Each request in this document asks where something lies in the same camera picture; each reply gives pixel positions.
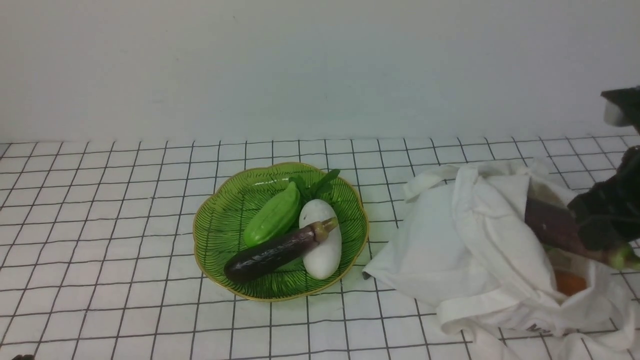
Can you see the light green chayote gourd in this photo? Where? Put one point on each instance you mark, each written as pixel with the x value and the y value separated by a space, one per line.
pixel 275 218

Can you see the green leaf-shaped glass plate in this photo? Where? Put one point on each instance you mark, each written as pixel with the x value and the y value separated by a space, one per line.
pixel 219 224

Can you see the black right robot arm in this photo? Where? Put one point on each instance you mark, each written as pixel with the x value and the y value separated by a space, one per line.
pixel 622 107

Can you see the dark purple eggplant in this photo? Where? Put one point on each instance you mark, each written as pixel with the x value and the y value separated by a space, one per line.
pixel 265 258
pixel 555 225

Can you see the dark purple eggplant on plate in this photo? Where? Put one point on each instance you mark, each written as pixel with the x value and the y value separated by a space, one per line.
pixel 265 258

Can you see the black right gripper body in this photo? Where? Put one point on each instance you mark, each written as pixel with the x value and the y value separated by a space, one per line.
pixel 609 213

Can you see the white radish with leaves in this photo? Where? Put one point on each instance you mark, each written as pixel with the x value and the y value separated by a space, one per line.
pixel 322 261

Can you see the orange squash vegetable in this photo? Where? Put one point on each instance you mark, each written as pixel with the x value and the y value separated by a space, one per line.
pixel 568 283

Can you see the white cloth bag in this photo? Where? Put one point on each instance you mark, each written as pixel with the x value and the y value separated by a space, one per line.
pixel 465 249

